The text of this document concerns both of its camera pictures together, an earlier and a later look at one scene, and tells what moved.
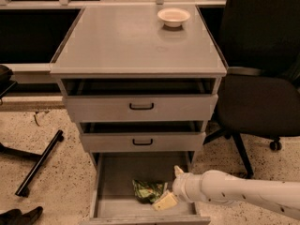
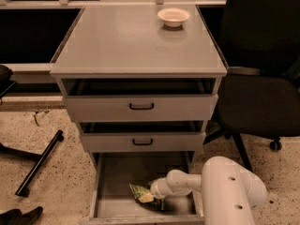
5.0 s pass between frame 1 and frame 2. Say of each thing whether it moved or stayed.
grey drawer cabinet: stayed
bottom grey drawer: stayed
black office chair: stayed
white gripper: moved
